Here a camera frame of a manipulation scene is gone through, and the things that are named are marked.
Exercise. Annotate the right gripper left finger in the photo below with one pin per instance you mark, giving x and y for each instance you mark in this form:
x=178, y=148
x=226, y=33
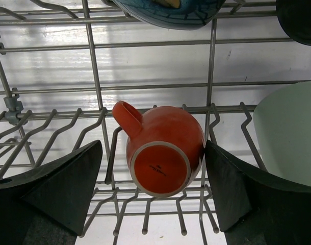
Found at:
x=49, y=204

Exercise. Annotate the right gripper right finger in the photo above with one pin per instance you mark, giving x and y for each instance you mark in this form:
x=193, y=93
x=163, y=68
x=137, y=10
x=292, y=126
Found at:
x=254, y=206

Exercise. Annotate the mint green cup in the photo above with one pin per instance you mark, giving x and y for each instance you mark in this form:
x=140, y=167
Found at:
x=282, y=122

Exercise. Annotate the small orange cup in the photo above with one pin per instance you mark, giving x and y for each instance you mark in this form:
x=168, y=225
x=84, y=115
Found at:
x=164, y=149

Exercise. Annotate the black ceramic mug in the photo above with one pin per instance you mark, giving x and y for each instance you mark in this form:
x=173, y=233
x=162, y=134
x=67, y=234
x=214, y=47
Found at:
x=295, y=19

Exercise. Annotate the blue patterned bowl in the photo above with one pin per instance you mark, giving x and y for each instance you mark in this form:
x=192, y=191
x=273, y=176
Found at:
x=189, y=15

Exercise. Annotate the grey wire dish rack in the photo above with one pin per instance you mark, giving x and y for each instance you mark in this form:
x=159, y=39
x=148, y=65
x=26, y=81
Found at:
x=63, y=69

